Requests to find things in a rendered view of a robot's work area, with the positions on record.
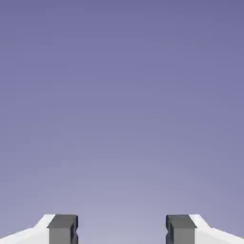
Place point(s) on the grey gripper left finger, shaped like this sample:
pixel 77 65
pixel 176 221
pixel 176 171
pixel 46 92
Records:
pixel 59 230

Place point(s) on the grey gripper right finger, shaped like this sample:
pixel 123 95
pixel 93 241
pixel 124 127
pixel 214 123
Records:
pixel 183 230

